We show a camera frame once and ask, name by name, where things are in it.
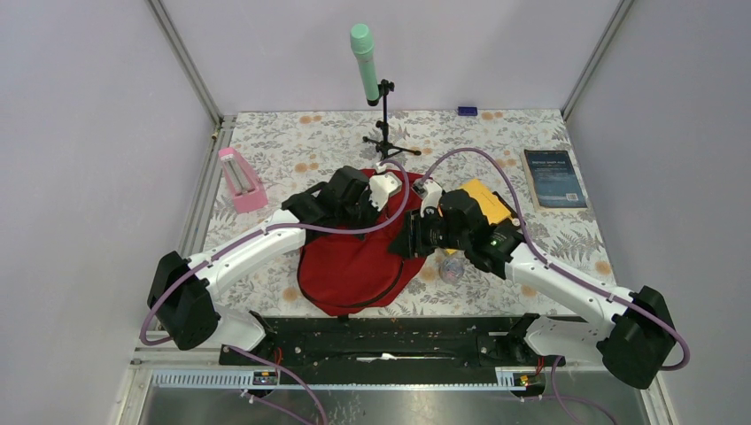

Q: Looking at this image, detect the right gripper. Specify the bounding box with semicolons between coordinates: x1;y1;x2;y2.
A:
386;205;469;259

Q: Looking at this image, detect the yellow book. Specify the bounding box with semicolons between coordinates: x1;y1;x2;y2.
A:
460;179;513;224

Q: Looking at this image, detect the red backpack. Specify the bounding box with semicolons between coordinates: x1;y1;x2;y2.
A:
282;166;425;316

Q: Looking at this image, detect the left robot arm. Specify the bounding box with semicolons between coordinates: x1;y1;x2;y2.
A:
140;166;401;364

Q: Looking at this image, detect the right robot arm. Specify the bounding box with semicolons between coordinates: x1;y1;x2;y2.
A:
389;181;678;390

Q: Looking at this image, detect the clear round plastic container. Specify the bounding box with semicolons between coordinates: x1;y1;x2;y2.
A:
438;251;465;284

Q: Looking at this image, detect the black microphone tripod stand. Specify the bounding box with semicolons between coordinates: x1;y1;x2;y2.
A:
362;79;422;161

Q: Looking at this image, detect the small blue block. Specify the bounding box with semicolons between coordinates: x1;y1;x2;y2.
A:
457;106;478;117

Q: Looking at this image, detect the dark blue book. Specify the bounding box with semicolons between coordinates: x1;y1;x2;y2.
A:
523;150;588;211

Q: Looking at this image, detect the pink metronome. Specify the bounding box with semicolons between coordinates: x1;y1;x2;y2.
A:
218;147;268;213

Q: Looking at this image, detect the mint green microphone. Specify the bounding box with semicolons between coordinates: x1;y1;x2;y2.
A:
350;23;381;106

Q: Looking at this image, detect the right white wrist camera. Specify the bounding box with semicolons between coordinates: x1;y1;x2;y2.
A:
412;178;444;217

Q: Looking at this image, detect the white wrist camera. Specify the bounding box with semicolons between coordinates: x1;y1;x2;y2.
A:
368;165;403;212
412;178;444;217

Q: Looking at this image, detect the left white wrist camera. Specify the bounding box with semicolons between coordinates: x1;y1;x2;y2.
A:
368;165;403;212

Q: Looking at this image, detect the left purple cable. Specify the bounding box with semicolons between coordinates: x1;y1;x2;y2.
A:
138;158;411;347

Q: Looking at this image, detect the purple cable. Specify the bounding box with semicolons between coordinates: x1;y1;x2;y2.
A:
416;147;692;373
138;158;411;347

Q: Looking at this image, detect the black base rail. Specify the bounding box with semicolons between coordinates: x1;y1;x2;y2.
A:
252;316;555;386

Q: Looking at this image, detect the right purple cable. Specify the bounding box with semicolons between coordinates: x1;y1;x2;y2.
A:
416;147;692;373

